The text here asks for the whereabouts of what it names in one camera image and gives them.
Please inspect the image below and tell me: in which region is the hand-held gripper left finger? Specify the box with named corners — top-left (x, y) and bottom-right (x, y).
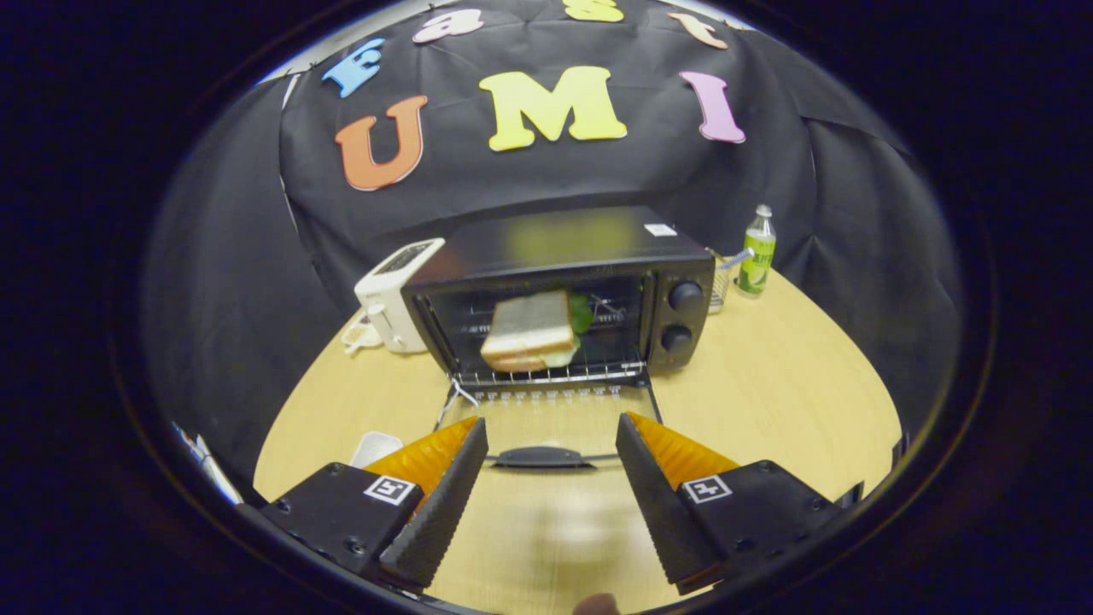
top-left (259, 416), bottom-right (489, 592)

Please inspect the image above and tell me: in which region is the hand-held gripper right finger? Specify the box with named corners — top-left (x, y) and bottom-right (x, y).
top-left (615, 412), bottom-right (852, 596)

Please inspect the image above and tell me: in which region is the white bread lettuce sandwich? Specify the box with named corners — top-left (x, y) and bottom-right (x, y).
top-left (480, 289), bottom-right (596, 373)

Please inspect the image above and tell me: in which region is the black toaster oven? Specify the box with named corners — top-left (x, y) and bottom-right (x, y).
top-left (401, 205), bottom-right (716, 471)

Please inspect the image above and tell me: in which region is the white slot toaster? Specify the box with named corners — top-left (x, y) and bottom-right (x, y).
top-left (354, 237), bottom-right (447, 355)

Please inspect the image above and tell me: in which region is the white plastic tray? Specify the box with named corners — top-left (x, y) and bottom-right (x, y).
top-left (351, 430), bottom-right (405, 470)

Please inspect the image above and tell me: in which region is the clear glass cup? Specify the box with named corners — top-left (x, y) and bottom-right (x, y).
top-left (706, 248), bottom-right (754, 315)

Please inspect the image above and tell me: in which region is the white blue-edged object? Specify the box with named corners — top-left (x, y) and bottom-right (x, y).
top-left (173, 422), bottom-right (245, 505)

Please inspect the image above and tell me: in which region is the green label drink bottle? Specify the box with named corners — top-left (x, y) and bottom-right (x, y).
top-left (735, 204), bottom-right (778, 298)

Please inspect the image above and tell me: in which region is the white string loop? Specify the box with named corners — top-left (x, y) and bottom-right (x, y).
top-left (434, 378), bottom-right (481, 431)

